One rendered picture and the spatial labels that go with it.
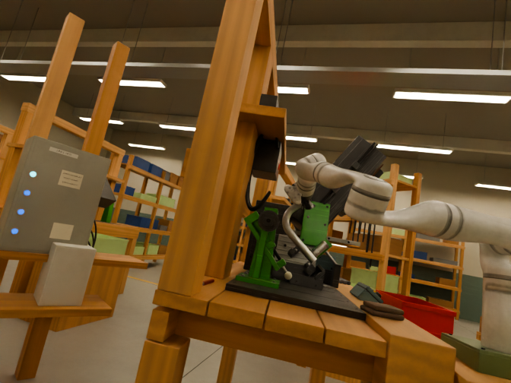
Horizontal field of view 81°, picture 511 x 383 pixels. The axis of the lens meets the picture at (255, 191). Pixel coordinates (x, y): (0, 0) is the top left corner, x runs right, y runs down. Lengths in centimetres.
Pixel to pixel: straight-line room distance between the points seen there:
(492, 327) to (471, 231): 25
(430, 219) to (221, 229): 70
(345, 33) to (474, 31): 173
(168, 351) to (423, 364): 57
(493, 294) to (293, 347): 52
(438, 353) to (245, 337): 44
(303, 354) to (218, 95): 71
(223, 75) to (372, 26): 471
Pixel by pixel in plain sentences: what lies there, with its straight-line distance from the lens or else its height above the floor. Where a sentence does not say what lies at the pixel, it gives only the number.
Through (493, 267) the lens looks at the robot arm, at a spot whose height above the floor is 109.
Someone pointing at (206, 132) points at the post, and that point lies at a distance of 83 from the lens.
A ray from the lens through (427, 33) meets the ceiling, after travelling 548.
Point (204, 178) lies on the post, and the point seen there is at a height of 118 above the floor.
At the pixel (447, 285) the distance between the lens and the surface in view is 1027.
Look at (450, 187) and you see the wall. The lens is 1112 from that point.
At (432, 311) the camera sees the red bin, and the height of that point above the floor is 91.
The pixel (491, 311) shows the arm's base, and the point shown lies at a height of 98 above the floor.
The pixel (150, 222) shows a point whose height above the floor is 99.
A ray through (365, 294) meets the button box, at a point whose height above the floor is 92.
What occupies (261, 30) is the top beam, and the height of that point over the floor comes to 185.
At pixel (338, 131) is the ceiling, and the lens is 893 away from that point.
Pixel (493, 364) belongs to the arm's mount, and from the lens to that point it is 95.
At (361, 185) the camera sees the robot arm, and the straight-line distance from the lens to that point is 73.
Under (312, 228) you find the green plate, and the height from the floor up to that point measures 115.
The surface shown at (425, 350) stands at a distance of 83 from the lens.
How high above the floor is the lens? 104
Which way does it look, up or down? 9 degrees up
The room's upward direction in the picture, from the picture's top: 11 degrees clockwise
